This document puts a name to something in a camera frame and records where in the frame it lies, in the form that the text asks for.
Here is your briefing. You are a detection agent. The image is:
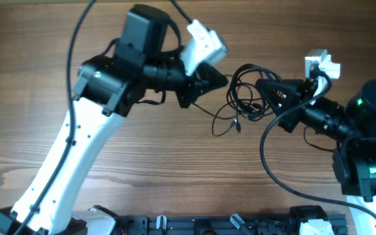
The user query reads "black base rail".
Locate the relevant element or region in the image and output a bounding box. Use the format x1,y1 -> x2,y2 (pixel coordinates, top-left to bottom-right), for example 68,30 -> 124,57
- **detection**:
72,204 -> 349,235

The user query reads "right camera black cable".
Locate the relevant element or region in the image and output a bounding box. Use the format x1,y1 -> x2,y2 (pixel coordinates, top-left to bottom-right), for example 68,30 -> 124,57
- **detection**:
259,63 -> 376,235

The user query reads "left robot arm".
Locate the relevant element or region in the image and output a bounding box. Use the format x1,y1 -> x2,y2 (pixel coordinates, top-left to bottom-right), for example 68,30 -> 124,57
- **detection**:
0,4 -> 228,234

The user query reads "black cable bundle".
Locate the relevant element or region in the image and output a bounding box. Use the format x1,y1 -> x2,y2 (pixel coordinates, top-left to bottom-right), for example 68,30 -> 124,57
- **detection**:
191,63 -> 285,137

